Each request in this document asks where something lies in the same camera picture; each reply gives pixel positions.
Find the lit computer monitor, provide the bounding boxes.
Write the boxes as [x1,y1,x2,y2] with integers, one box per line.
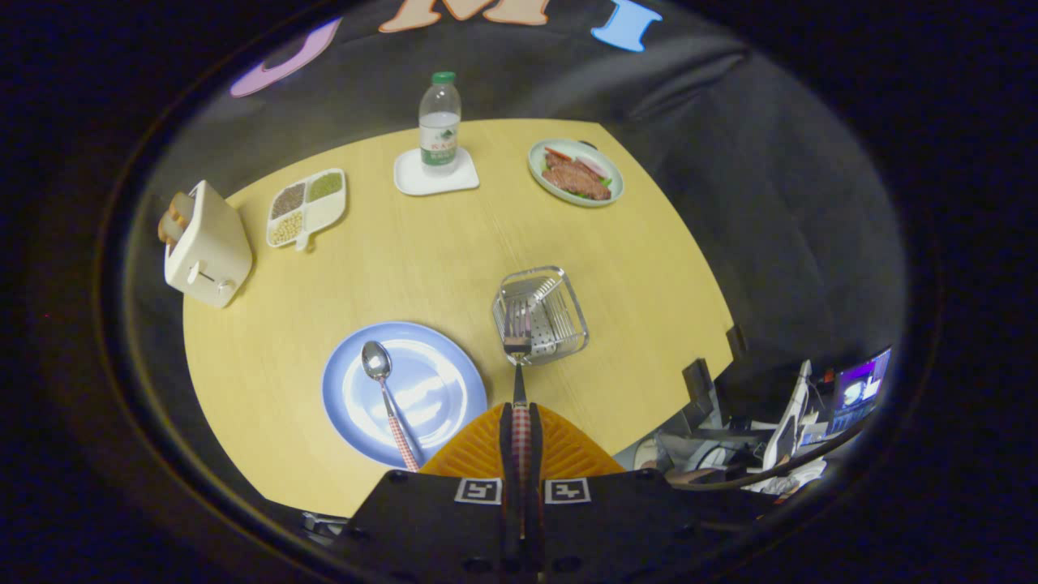
[831,347,893,416]

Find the white square coaster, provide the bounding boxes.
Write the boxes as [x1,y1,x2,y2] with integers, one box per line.
[393,147,480,197]

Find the green plate of meat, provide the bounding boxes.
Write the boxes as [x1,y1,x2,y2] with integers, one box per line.
[528,138,625,208]

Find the white divided dish of beans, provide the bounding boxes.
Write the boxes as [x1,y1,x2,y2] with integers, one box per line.
[266,168,348,252]

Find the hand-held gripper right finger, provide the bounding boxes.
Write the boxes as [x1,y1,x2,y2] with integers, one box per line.
[525,403,735,584]

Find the fork with checkered handle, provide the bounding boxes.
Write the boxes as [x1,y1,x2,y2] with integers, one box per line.
[503,296,534,487]

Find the clear water bottle green cap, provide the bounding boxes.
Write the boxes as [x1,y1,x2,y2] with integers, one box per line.
[418,71,462,178]

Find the white toaster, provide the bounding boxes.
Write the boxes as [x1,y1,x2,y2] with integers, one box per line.
[165,180,254,309]

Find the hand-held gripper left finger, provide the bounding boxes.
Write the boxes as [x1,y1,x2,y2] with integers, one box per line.
[332,403,524,584]

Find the blue plate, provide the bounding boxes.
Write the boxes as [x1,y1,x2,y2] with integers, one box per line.
[322,321,489,470]

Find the spoon with checkered handle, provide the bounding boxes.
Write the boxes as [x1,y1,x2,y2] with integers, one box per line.
[361,341,421,473]

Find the metal wire cutlery basket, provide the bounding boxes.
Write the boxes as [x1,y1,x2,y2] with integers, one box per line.
[492,266,590,366]

